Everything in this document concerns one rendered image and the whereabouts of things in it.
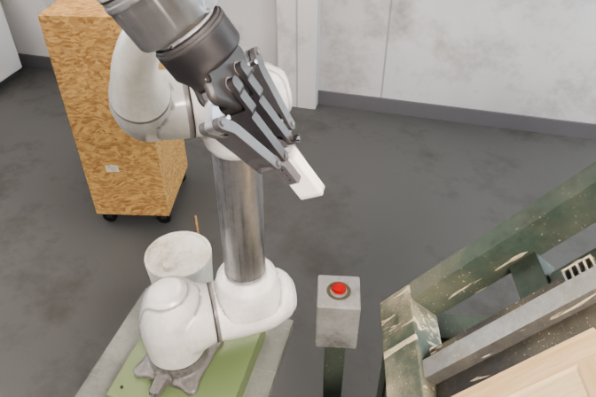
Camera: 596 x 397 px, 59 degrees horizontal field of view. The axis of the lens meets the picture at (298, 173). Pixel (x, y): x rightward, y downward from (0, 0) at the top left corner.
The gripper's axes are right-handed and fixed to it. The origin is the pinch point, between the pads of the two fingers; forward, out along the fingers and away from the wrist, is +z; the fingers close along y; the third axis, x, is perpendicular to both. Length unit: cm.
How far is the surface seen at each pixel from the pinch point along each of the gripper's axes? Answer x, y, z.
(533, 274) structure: -6, 41, 84
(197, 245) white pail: 141, 83, 98
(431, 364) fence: 18, 19, 85
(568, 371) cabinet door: -13, 12, 76
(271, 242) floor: 144, 122, 147
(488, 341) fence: 3, 21, 79
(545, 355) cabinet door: -9, 16, 77
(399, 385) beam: 27, 14, 87
